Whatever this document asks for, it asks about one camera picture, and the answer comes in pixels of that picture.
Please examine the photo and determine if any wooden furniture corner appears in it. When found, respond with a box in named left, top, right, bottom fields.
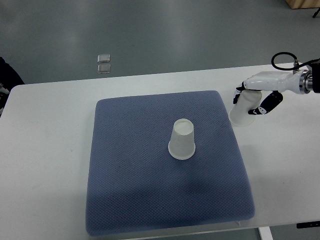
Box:
left=285, top=0, right=320, bottom=10

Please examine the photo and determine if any blue quilted mat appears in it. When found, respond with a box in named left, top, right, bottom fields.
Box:
left=85, top=90, right=255, bottom=236

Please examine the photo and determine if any white table leg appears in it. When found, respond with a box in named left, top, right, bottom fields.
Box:
left=258, top=226, right=273, bottom=240

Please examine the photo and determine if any black tripod leg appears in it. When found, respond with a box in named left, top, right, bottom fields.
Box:
left=312, top=8, right=320, bottom=18

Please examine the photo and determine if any black table control panel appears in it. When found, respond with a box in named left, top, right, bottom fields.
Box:
left=296, top=221, right=320, bottom=229

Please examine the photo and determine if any white paper cup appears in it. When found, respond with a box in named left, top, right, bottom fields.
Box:
left=168, top=118, right=196, bottom=160
left=228, top=90, right=262, bottom=127

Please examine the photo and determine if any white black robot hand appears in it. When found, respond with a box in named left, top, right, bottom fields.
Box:
left=233, top=70, right=317, bottom=115

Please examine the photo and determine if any upper metal floor plate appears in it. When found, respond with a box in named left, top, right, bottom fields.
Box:
left=97, top=53, right=111, bottom=63

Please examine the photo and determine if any white paper cup on mat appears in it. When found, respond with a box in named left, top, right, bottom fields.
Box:
left=168, top=118, right=196, bottom=160

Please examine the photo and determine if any person in dark clothes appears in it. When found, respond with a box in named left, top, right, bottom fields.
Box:
left=0, top=57, right=25, bottom=115

